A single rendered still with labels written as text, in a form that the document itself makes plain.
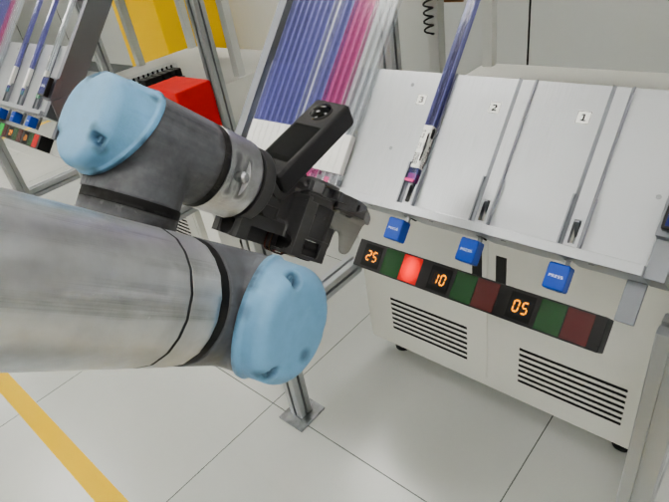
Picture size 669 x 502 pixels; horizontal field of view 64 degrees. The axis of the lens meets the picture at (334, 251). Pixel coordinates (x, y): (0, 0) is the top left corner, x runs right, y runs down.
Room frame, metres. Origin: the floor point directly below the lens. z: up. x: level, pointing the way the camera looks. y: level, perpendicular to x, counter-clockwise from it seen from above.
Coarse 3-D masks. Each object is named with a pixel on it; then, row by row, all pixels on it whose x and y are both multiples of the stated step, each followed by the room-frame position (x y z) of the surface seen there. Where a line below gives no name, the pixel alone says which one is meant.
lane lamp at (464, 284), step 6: (456, 276) 0.54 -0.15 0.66; (462, 276) 0.54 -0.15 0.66; (468, 276) 0.53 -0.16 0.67; (474, 276) 0.53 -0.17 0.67; (456, 282) 0.54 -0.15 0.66; (462, 282) 0.53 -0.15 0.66; (468, 282) 0.53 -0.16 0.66; (474, 282) 0.52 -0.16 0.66; (456, 288) 0.53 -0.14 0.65; (462, 288) 0.53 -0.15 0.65; (468, 288) 0.52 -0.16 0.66; (474, 288) 0.52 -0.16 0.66; (450, 294) 0.53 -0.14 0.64; (456, 294) 0.52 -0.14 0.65; (462, 294) 0.52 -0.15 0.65; (468, 294) 0.52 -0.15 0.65; (456, 300) 0.52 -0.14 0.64; (462, 300) 0.52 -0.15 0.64; (468, 300) 0.51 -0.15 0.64
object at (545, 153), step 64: (384, 128) 0.74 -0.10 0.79; (448, 128) 0.68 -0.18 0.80; (512, 128) 0.62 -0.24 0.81; (576, 128) 0.57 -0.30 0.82; (640, 128) 0.53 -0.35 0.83; (384, 192) 0.67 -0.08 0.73; (448, 192) 0.61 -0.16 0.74; (512, 192) 0.56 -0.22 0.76; (576, 192) 0.52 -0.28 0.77; (640, 192) 0.48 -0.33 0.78; (640, 256) 0.43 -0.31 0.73
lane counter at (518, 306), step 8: (512, 296) 0.49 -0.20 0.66; (520, 296) 0.48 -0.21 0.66; (528, 296) 0.48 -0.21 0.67; (512, 304) 0.48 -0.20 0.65; (520, 304) 0.47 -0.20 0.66; (528, 304) 0.47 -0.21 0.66; (512, 312) 0.47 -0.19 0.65; (520, 312) 0.47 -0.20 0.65; (528, 312) 0.46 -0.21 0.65; (520, 320) 0.46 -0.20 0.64; (528, 320) 0.46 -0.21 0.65
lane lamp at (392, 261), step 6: (390, 252) 0.62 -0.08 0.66; (396, 252) 0.61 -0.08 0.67; (384, 258) 0.62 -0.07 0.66; (390, 258) 0.61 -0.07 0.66; (396, 258) 0.61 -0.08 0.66; (402, 258) 0.60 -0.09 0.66; (384, 264) 0.61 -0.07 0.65; (390, 264) 0.61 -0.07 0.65; (396, 264) 0.60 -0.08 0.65; (384, 270) 0.60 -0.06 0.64; (390, 270) 0.60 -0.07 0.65; (396, 270) 0.59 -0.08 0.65; (390, 276) 0.59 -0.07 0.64; (396, 276) 0.59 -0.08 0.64
